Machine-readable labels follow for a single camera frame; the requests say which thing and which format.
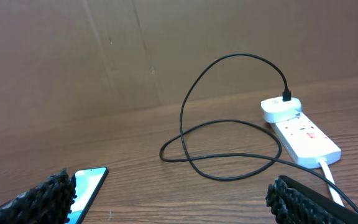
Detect white power strip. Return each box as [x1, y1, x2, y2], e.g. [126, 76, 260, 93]
[271, 113, 341, 169]

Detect white charger plug adapter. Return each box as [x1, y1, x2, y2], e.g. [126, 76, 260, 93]
[260, 97, 302, 123]

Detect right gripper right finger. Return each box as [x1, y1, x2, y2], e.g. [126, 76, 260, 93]
[265, 175, 358, 224]

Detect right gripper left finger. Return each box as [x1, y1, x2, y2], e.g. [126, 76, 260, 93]
[0, 169, 76, 224]

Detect blue screen Galaxy smartphone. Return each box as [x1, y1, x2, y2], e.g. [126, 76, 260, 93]
[68, 167, 109, 224]

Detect white power strip cord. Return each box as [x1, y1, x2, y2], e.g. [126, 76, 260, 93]
[318, 157, 345, 208]

